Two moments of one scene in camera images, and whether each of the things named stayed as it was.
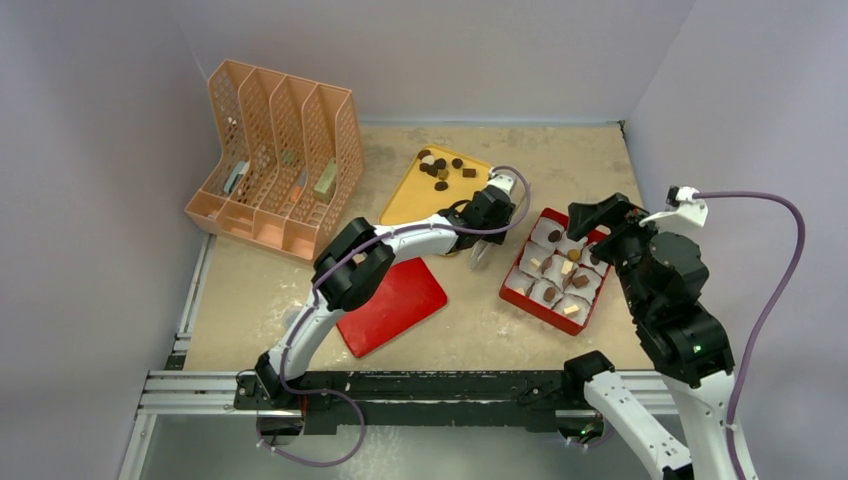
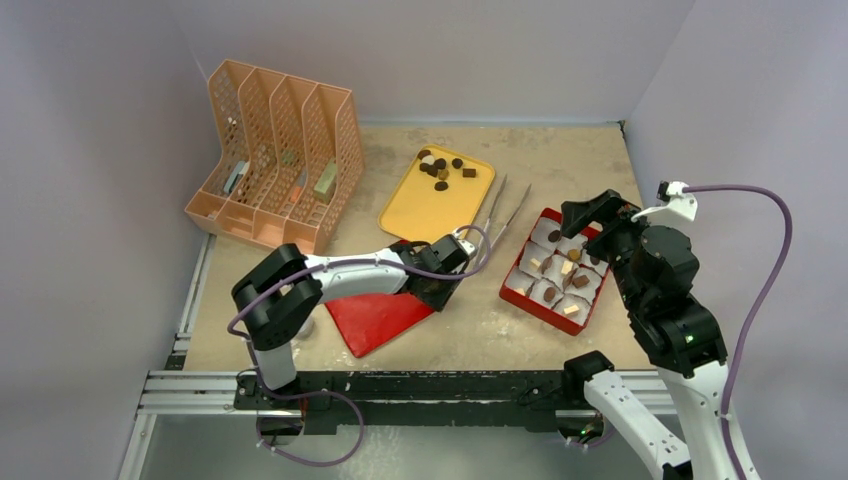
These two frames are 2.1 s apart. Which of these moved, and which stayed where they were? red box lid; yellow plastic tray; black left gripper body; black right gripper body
Moved: black left gripper body
Stayed: yellow plastic tray; red box lid; black right gripper body
